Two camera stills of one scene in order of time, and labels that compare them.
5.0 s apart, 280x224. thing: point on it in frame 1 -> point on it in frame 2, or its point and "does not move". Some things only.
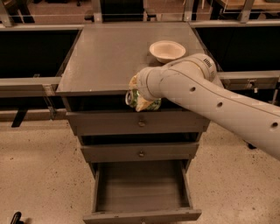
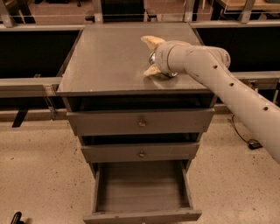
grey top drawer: (119, 122) does not move
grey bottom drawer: (142, 192) does not move
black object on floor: (16, 219) does not move
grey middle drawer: (122, 151) does not move
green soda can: (131, 97) -> (151, 58)
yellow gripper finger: (142, 103) -> (152, 70)
